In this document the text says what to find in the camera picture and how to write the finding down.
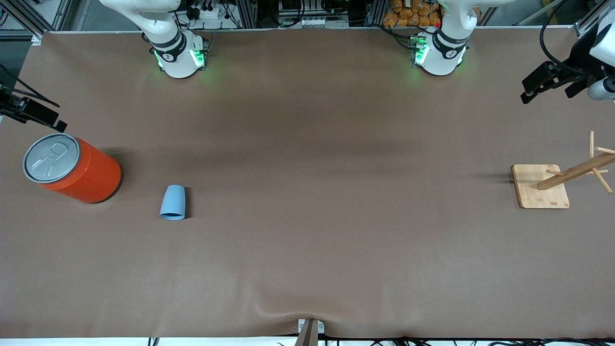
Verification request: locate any light blue plastic cup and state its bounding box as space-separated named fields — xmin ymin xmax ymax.
xmin=160 ymin=185 xmax=187 ymax=221

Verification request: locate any large orange can grey lid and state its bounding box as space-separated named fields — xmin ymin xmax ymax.
xmin=23 ymin=133 xmax=122 ymax=204

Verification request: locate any wooden mug tree stand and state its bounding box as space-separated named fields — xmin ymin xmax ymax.
xmin=512 ymin=131 xmax=615 ymax=210

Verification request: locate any orange snack bag pile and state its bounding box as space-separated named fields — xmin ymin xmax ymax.
xmin=383 ymin=0 xmax=443 ymax=28

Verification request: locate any white power strip with plugs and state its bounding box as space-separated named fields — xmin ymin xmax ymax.
xmin=187 ymin=0 xmax=231 ymax=20

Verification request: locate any brown table cloth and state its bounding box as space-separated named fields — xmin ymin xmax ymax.
xmin=0 ymin=26 xmax=615 ymax=339

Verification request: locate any aluminium extrusion frame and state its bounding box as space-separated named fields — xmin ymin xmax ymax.
xmin=0 ymin=0 xmax=73 ymax=44
xmin=574 ymin=0 xmax=615 ymax=39

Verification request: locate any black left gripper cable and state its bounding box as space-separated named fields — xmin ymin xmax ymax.
xmin=539 ymin=0 xmax=586 ymax=74

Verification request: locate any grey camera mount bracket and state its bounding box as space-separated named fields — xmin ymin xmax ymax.
xmin=295 ymin=319 xmax=325 ymax=346

